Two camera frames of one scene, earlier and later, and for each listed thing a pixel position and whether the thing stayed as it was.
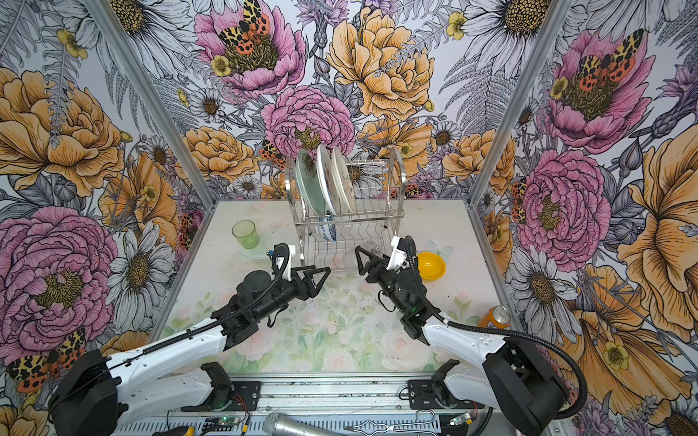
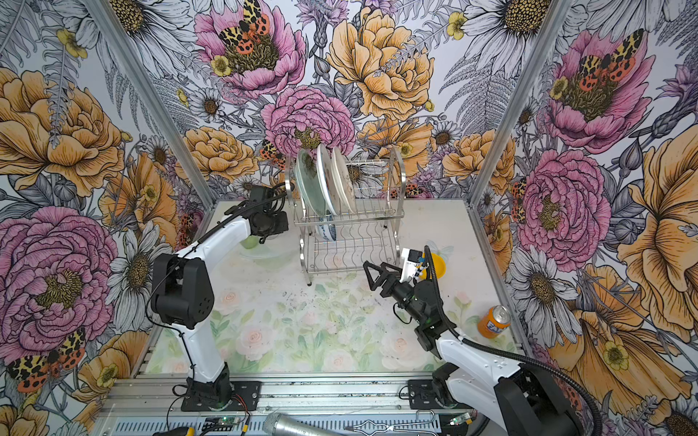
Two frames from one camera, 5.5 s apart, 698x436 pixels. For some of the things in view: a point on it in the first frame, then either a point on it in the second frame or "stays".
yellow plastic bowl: [431, 266] stays
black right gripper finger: [364, 252] to [387, 272]
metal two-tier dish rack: [328, 242] stays
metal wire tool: [370, 427] stays
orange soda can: [496, 317] stays
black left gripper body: [300, 282] to [278, 219]
